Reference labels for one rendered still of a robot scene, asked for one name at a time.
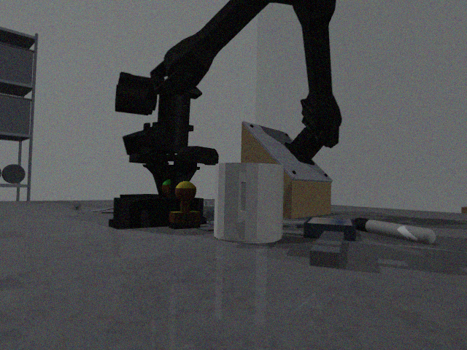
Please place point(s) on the rubber stamp with yellow knob handle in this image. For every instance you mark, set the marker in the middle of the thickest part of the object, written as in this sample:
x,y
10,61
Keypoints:
x,y
185,192

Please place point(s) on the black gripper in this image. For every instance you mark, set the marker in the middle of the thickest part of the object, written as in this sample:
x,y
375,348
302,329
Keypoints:
x,y
185,162

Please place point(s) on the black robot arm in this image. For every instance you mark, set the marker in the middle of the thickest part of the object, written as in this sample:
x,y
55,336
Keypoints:
x,y
186,63

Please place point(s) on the grey mug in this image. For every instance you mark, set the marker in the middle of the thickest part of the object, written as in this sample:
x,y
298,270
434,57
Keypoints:
x,y
248,202

